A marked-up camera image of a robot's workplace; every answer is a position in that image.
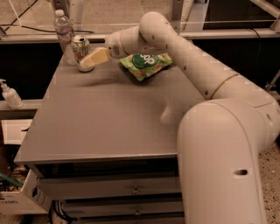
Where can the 7up soda can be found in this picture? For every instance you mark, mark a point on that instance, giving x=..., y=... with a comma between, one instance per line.
x=81, y=48

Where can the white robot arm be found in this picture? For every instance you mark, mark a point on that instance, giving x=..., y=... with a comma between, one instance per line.
x=219, y=140

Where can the clear plastic water bottle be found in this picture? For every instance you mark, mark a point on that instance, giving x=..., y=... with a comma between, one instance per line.
x=65, y=32

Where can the green chip bag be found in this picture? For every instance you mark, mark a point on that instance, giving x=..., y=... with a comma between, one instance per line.
x=143, y=66

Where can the grey drawer cabinet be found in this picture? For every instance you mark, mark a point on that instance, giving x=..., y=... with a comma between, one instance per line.
x=104, y=145

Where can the white pump dispenser bottle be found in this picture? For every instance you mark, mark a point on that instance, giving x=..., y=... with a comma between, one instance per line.
x=11, y=96

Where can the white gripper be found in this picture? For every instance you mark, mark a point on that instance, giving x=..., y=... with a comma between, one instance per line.
x=115, y=46

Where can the white cardboard box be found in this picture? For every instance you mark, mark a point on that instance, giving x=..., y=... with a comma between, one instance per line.
x=29, y=200

